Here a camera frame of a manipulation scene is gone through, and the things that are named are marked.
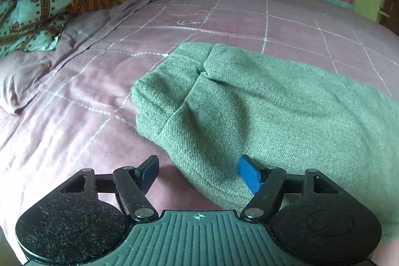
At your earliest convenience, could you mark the pink checked bedsheet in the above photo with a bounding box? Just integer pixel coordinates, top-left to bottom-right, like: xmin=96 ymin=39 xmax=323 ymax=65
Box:
xmin=0 ymin=0 xmax=399 ymax=266

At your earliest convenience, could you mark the lavender pillow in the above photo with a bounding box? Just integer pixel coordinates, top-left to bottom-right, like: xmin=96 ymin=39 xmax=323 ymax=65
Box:
xmin=0 ymin=6 xmax=132 ymax=116

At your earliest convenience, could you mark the green cloth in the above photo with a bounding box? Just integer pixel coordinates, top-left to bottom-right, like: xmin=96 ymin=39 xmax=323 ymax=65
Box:
xmin=130 ymin=42 xmax=399 ymax=245

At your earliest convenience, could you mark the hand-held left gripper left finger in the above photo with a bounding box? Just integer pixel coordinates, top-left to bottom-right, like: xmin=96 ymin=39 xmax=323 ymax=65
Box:
xmin=58 ymin=155 xmax=160 ymax=222

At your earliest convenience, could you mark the teal patterned blanket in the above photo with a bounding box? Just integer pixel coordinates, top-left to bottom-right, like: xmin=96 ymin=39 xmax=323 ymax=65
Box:
xmin=0 ymin=0 xmax=78 ymax=58

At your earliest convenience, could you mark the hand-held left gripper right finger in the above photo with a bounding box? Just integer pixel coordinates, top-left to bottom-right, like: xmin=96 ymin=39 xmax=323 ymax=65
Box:
xmin=237 ymin=155 xmax=341 ymax=223

